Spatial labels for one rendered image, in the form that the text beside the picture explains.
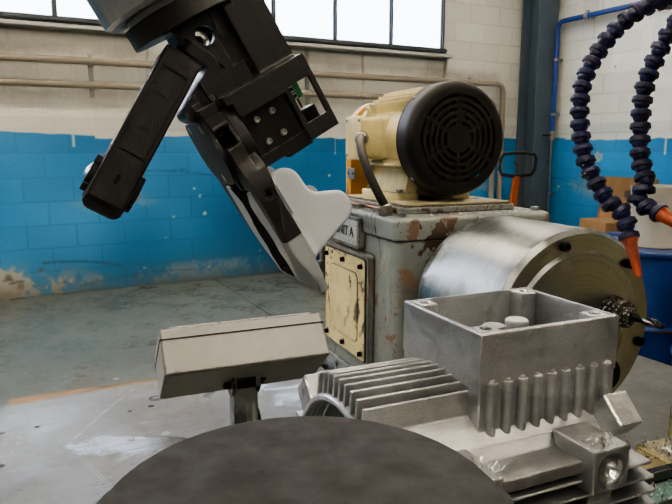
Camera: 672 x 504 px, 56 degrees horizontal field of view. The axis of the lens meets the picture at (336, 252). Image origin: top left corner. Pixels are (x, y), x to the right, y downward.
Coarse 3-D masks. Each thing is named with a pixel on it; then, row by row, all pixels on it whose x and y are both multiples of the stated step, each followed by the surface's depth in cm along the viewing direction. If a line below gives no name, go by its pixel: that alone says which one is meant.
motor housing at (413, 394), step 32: (320, 384) 46; (352, 384) 42; (384, 384) 43; (416, 384) 43; (448, 384) 43; (352, 416) 41; (384, 416) 40; (416, 416) 41; (448, 416) 42; (480, 448) 41; (512, 448) 41; (544, 448) 42; (512, 480) 38; (544, 480) 39; (576, 480) 41; (640, 480) 42
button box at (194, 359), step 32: (256, 320) 65; (288, 320) 67; (320, 320) 68; (160, 352) 62; (192, 352) 62; (224, 352) 63; (256, 352) 64; (288, 352) 65; (320, 352) 66; (160, 384) 63; (192, 384) 63
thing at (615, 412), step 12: (300, 384) 49; (312, 384) 48; (300, 396) 49; (312, 396) 47; (612, 396) 44; (624, 396) 44; (600, 408) 44; (612, 408) 44; (624, 408) 44; (600, 420) 44; (612, 420) 44; (624, 420) 43; (636, 420) 44; (612, 432) 44; (624, 432) 45
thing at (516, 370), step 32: (416, 320) 48; (448, 320) 44; (480, 320) 52; (512, 320) 47; (544, 320) 52; (576, 320) 44; (608, 320) 45; (416, 352) 48; (448, 352) 44; (480, 352) 41; (512, 352) 42; (544, 352) 43; (576, 352) 44; (608, 352) 45; (480, 384) 41; (512, 384) 42; (544, 384) 43; (576, 384) 44; (608, 384) 45; (480, 416) 41; (512, 416) 42; (544, 416) 44; (576, 416) 44
